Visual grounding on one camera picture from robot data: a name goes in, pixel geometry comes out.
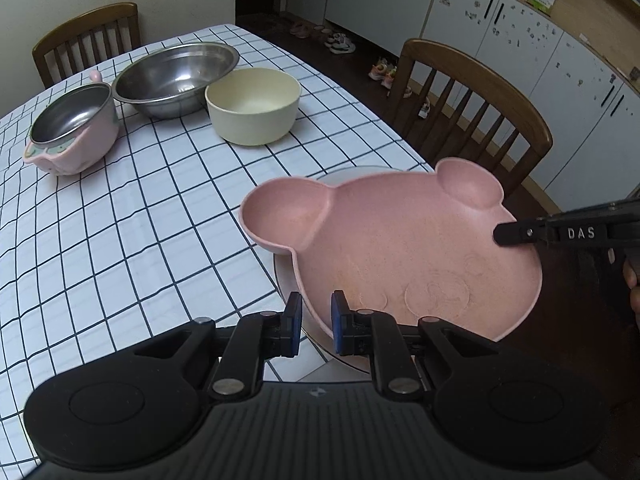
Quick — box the wooden chair with cushioned back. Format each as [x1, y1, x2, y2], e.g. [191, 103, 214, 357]
[32, 2, 142, 88]

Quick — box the large stainless steel bowl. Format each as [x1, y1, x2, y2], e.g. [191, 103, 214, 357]
[112, 42, 240, 120]

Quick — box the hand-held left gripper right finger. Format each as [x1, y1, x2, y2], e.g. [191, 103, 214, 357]
[331, 291, 506, 401]

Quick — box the large white plate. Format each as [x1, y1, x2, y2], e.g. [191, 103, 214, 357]
[273, 165, 436, 376]

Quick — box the cream round bowl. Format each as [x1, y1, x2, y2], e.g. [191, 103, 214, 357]
[205, 68, 302, 147]

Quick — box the black-checked white tablecloth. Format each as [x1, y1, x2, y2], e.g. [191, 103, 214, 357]
[0, 24, 436, 461]

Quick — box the pink pot-shaped steel bowl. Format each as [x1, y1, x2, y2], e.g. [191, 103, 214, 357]
[22, 71, 120, 177]

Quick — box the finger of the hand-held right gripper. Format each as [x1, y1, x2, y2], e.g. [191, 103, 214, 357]
[492, 204, 608, 251]

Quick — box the wooden slat-back chair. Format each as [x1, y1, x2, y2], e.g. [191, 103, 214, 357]
[389, 38, 553, 201]

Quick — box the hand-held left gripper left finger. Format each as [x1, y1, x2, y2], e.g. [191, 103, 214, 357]
[132, 291, 304, 401]

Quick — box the pink bear-shaped plate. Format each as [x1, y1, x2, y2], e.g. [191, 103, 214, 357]
[240, 157, 557, 361]

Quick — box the person's right hand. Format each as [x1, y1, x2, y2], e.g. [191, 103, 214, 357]
[623, 259, 640, 331]

